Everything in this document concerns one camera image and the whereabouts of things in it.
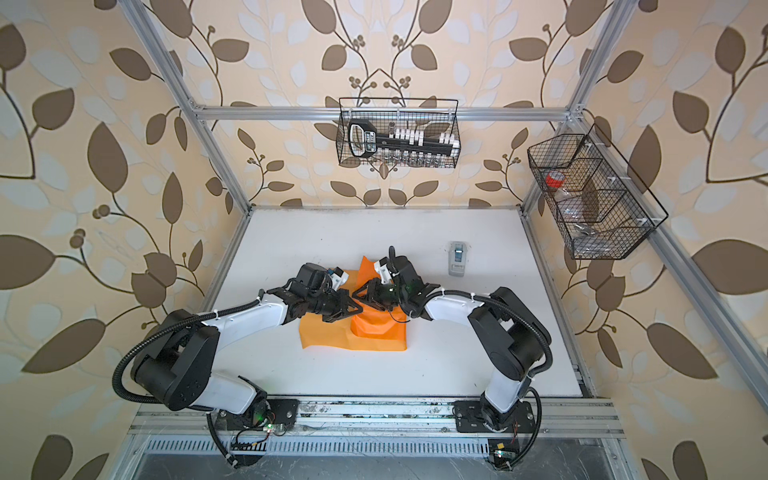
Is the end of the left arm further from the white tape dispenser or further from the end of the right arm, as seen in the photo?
the white tape dispenser

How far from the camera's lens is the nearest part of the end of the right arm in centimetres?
69

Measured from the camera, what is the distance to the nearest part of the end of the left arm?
0.69 m

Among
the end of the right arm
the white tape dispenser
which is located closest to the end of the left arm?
the end of the right arm
